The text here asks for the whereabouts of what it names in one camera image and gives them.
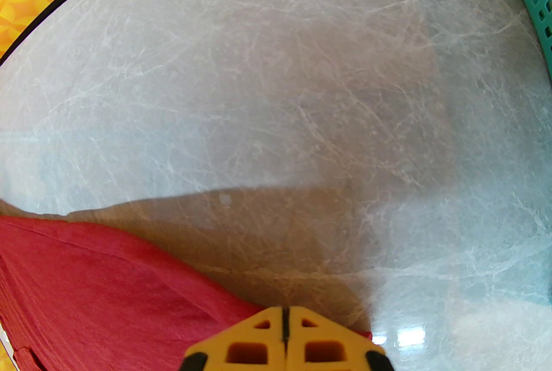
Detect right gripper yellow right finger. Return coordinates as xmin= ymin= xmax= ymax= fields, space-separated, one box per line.
xmin=285 ymin=307 xmax=395 ymax=371

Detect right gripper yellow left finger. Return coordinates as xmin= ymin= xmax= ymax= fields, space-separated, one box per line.
xmin=180 ymin=307 xmax=287 ymax=371

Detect dark red t-shirt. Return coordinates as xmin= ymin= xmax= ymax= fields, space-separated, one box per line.
xmin=0 ymin=214 xmax=371 ymax=371

